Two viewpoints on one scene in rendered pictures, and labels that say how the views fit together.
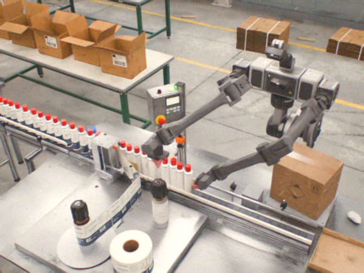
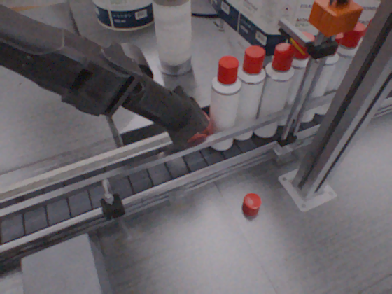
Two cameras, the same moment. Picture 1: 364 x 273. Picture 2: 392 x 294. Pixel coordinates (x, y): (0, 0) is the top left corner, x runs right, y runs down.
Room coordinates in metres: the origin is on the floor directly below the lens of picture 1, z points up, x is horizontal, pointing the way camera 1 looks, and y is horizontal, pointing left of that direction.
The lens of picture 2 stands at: (2.02, -0.39, 1.38)
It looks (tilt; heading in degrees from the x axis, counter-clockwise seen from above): 52 degrees down; 124
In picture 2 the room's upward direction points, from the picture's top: straight up
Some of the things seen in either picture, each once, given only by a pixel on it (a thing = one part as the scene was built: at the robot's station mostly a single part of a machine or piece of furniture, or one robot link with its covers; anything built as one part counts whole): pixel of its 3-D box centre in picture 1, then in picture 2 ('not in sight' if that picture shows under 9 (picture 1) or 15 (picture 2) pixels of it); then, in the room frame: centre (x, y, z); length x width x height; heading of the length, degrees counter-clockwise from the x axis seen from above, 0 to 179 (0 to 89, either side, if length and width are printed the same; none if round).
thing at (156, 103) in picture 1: (164, 104); not in sight; (2.02, 0.09, 1.38); 0.17 x 0.10 x 0.19; 113
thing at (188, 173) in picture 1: (188, 179); (224, 107); (1.84, -0.03, 0.98); 0.05 x 0.05 x 0.20
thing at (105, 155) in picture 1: (108, 156); not in sight; (2.03, 0.45, 1.01); 0.14 x 0.13 x 0.26; 58
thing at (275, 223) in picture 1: (176, 189); (253, 135); (1.89, 0.04, 0.86); 1.65 x 0.08 x 0.04; 58
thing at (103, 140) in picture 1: (105, 140); not in sight; (2.03, 0.45, 1.14); 0.14 x 0.11 x 0.01; 58
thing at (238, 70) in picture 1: (236, 77); not in sight; (2.18, -0.33, 1.45); 0.09 x 0.08 x 0.12; 55
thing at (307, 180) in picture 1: (305, 180); not in sight; (1.80, -0.69, 0.99); 0.30 x 0.24 x 0.27; 48
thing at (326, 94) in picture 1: (321, 100); not in sight; (1.90, -0.74, 1.45); 0.09 x 0.08 x 0.12; 55
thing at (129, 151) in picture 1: (130, 158); not in sight; (2.05, 0.32, 0.98); 0.05 x 0.05 x 0.20
